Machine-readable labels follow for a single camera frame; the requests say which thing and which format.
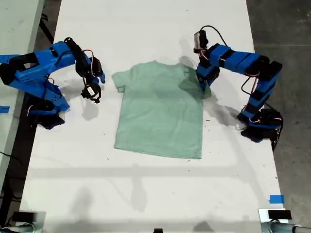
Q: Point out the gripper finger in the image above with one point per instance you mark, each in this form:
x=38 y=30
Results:
x=202 y=87
x=209 y=88
x=102 y=77

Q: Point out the pale green T-shirt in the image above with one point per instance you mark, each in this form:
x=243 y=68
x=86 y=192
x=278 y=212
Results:
x=158 y=121

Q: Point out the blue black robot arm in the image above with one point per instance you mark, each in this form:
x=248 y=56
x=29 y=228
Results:
x=243 y=60
x=36 y=70

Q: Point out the black table stand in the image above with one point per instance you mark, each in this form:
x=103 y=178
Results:
x=47 y=31

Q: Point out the pale grey side table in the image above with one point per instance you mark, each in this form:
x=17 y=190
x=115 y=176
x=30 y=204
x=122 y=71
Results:
x=14 y=29

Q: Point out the long blue tape strip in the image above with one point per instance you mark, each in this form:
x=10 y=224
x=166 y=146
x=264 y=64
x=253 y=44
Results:
x=6 y=59

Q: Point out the short blue tape strip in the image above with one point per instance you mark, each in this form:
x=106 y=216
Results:
x=3 y=109

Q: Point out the blue tape square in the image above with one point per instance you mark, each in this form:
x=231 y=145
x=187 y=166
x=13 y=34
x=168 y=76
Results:
x=277 y=199

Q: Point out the grey metal plate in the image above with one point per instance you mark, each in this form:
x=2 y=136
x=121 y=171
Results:
x=263 y=216
x=40 y=223

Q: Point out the small black box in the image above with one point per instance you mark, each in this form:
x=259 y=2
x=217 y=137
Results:
x=23 y=216
x=279 y=214

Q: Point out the grey metal tube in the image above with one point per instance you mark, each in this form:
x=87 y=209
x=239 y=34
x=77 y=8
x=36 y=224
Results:
x=279 y=228
x=22 y=228

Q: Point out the camera black stalk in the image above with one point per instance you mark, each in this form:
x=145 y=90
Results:
x=85 y=80
x=201 y=55

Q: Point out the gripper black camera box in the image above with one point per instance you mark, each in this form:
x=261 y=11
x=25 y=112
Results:
x=91 y=91
x=200 y=40

